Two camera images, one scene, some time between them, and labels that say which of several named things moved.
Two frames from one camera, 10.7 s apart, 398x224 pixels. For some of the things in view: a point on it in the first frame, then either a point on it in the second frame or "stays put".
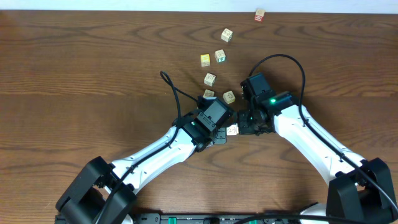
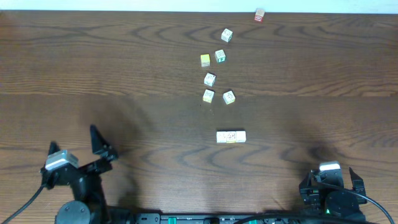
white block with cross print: [209, 79] stays put
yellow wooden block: [205, 60] stays put
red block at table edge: [259, 15] stays put
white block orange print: [232, 130] → [231, 137]
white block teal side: [220, 56] stays put
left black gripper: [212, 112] → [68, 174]
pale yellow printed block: [208, 93] stays put
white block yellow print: [229, 97] stays put
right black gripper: [244, 127] → [312, 193]
